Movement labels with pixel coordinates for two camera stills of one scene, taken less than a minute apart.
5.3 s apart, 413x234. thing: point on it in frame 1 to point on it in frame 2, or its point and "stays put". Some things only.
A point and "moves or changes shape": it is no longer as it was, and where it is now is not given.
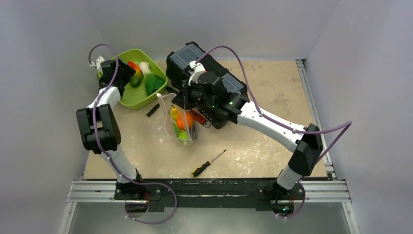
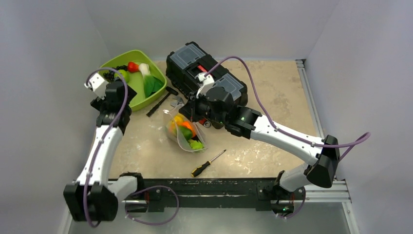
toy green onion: x=182 y=135 to x=196 y=145
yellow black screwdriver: x=198 y=169 stays put
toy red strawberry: x=132 y=65 stays put
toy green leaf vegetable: x=153 y=82 stays put
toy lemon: x=174 y=113 to x=177 y=119
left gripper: x=126 y=72 to x=100 y=105
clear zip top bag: x=180 y=124 moves or changes shape
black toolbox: x=178 y=61 stays put
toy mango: x=135 y=79 to x=187 y=132
